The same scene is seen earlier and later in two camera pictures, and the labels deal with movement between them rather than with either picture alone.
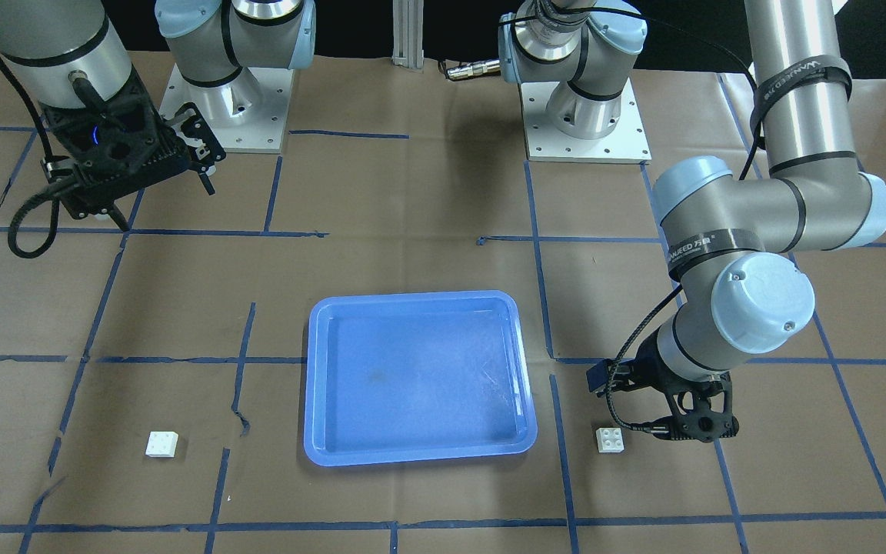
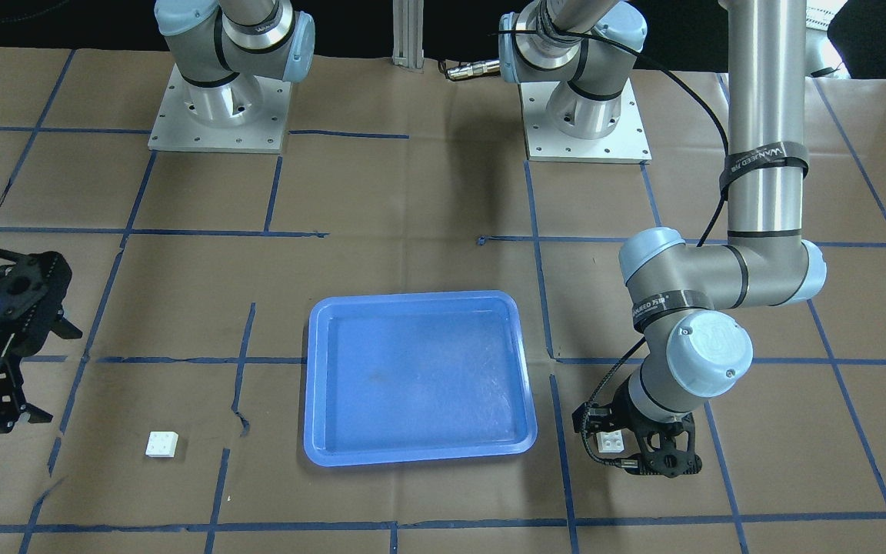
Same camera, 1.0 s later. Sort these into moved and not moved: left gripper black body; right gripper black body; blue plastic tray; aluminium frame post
Moved: left gripper black body; right gripper black body
Not moved: blue plastic tray; aluminium frame post
